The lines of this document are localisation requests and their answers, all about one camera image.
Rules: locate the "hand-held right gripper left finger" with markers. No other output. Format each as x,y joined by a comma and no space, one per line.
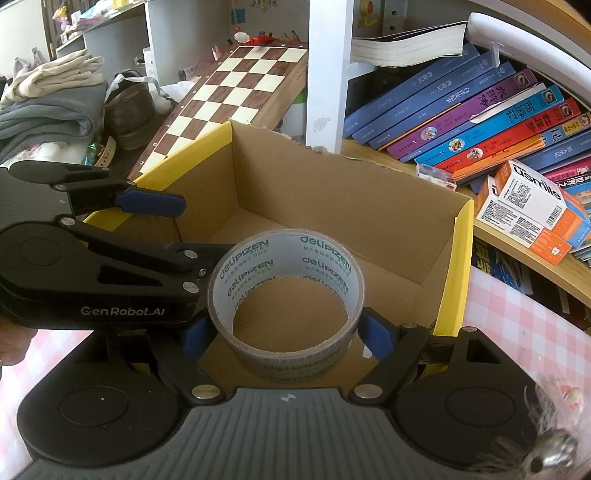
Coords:
199,333

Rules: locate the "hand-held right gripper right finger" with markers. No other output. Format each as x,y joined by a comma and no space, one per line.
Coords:
375,333

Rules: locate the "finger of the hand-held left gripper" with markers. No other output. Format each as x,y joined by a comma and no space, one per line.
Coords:
134,247
152,203

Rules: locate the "clear packing tape roll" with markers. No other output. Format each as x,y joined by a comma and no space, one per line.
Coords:
286,249

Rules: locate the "yellow cardboard box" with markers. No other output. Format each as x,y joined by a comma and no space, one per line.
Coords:
346,207

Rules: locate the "brown leather bag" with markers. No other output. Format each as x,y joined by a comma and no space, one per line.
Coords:
131,115

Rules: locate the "grey folded cloth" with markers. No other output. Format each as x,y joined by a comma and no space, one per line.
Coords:
46,120

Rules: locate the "brown and cream chessboard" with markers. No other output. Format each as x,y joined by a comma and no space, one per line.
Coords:
231,92

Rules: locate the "pink cartoon desk mat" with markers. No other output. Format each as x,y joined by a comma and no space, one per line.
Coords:
517,323

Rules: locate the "beige folded cloth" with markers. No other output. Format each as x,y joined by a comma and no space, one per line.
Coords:
51,76

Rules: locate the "small white red carton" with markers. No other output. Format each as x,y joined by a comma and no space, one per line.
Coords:
436,175

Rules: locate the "red toy figure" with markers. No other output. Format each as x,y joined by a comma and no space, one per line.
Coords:
258,39

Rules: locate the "white shelf upright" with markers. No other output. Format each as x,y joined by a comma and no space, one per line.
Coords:
328,74

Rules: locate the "row of colourful books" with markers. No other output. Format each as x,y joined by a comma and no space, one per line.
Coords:
461,110

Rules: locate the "thick open paperback book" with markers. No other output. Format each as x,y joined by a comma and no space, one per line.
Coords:
411,44

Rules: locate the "white lamp bar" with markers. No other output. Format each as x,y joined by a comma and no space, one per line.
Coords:
521,41

